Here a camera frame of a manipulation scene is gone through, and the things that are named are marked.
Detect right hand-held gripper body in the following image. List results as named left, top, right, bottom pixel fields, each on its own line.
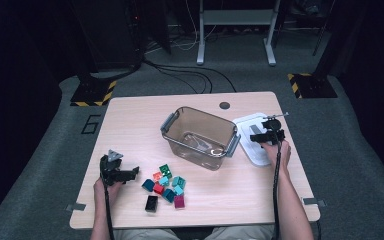
left=261, top=112, right=290, bottom=144

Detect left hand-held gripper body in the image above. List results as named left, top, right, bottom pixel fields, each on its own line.
left=99, top=149, right=129, bottom=186

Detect white container lid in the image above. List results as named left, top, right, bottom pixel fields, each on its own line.
left=232, top=112, right=281, bottom=167

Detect blue toy block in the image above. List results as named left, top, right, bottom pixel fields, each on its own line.
left=141, top=178, right=156, bottom=193

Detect dark teal toy block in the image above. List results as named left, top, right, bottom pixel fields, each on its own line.
left=161, top=188, right=177, bottom=204

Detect wide teal toy block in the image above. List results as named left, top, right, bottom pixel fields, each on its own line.
left=171, top=175, right=187, bottom=190

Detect clear plastic storage container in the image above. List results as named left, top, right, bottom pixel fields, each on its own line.
left=160, top=106, right=242, bottom=172

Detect person's left hand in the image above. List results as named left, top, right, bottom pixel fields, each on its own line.
left=93, top=177, right=125, bottom=210

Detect person's right hand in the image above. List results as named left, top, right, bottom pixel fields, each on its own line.
left=261, top=140, right=292, bottom=175

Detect black toy block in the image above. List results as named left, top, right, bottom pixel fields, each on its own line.
left=144, top=195, right=159, bottom=213

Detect magenta toy block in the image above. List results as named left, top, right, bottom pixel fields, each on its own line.
left=173, top=194, right=186, bottom=210

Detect person's beige shorts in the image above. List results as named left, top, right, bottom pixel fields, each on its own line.
left=113, top=225, right=276, bottom=240

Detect dark cabinet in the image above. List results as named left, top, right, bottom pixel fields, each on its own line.
left=71, top=0, right=144, bottom=73

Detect left hand-held gripper black cable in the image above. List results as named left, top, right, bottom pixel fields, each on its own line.
left=103, top=181, right=115, bottom=240

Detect hand-held gripper black cable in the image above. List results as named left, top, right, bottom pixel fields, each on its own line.
left=272, top=141, right=283, bottom=240
left=103, top=181, right=115, bottom=240

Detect right hand-held gripper black cable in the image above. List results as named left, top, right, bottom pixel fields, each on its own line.
left=272, top=141, right=283, bottom=240

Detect grey table bracket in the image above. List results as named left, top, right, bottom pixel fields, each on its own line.
left=65, top=202, right=87, bottom=213
left=301, top=197, right=327, bottom=208

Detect black yellow striped base plate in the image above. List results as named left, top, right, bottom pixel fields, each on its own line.
left=69, top=79, right=118, bottom=108
left=287, top=72, right=338, bottom=100

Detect black floor cable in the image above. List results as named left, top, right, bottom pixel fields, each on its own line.
left=143, top=59, right=238, bottom=94
left=153, top=64, right=214, bottom=95

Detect white metal desk frame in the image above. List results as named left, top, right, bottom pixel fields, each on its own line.
left=195, top=0, right=278, bottom=67

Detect white floor cable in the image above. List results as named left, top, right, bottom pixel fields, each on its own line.
left=146, top=0, right=216, bottom=54

